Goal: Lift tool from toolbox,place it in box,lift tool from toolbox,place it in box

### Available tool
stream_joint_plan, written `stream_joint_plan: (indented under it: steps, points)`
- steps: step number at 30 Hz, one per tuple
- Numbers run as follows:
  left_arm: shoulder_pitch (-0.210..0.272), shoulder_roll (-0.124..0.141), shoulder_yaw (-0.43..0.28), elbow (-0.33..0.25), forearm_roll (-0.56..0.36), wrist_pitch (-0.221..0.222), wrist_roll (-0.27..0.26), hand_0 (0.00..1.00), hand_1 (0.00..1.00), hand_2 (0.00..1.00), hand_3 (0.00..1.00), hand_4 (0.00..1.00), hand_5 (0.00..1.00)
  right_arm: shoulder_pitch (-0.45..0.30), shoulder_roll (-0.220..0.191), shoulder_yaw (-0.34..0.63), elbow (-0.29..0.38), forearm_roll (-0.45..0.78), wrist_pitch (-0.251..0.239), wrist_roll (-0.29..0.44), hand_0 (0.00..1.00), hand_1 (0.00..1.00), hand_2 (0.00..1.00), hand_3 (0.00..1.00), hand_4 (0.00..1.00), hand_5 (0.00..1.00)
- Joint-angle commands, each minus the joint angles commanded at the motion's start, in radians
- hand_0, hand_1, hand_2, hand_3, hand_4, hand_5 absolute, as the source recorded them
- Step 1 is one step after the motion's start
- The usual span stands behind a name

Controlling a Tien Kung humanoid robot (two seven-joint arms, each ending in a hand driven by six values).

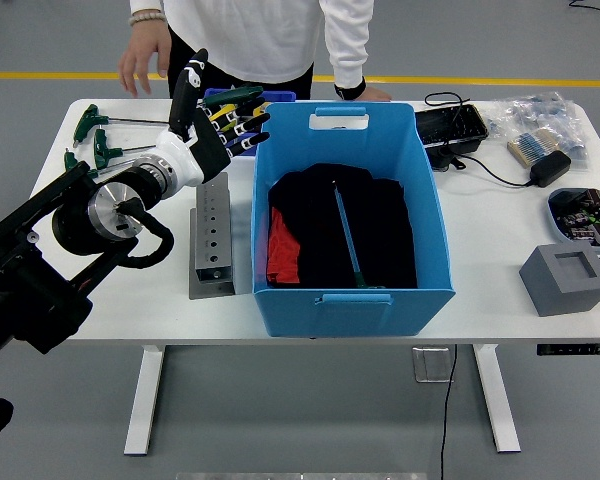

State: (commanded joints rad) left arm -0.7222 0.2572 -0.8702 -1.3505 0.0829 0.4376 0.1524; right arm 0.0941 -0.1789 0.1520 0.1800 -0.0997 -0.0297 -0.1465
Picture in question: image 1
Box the black plastic tray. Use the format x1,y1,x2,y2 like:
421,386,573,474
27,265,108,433
413,104,490,146

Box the pale bead bracelet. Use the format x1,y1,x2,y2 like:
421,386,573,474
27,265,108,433
128,9,167,29

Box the taped resistor strip bundle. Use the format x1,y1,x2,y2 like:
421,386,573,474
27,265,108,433
506,127,564,169

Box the red cloth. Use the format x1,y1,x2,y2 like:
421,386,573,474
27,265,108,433
266,205,302,285

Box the long green T-handle hex wrench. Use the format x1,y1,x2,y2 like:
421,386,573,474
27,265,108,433
72,103,174,144

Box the black table control panel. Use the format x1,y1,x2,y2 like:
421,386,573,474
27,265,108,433
536,342,600,357

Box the clear bags of parts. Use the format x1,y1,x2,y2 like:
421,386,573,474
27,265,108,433
484,91,591,171

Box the person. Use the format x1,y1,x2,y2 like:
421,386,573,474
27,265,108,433
118,0,394,103

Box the grey metal wrench stand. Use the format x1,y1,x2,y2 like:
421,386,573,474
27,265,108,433
188,172,236,301

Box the person's right hand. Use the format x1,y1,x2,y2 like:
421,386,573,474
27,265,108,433
118,18,173,99

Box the small blue plastic bin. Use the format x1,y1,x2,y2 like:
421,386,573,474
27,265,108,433
203,88,297,159

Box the grey foam cube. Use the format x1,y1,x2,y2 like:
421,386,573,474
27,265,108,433
518,243,600,318

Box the white table leg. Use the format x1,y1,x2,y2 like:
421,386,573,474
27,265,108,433
472,343,522,455
123,344,166,457

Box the black cable on floor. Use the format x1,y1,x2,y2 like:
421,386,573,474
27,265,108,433
568,0,600,25

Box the black power adapter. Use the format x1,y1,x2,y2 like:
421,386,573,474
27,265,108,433
529,149,573,189

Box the black cloth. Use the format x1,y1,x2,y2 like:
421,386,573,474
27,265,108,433
268,162,419,290

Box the silver floor socket plate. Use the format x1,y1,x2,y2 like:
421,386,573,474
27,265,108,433
412,346,455,384

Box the dark circuit boards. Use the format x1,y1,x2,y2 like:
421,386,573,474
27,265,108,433
552,188,600,247

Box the black adapter cord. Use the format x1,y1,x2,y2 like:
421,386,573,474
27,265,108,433
457,152,537,189

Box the large blue plastic box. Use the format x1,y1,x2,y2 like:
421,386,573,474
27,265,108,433
249,101,456,339

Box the pale blue plate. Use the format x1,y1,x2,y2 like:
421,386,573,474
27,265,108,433
547,187,600,251

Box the large green T-handle hex wrench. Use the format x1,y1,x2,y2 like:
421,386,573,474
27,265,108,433
332,181,388,290

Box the looped black cable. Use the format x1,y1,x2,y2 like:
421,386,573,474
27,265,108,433
424,91,474,169

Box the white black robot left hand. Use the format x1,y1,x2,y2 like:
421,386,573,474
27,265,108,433
154,48,272,185

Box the small black device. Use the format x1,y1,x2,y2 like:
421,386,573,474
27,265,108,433
424,141,469,171

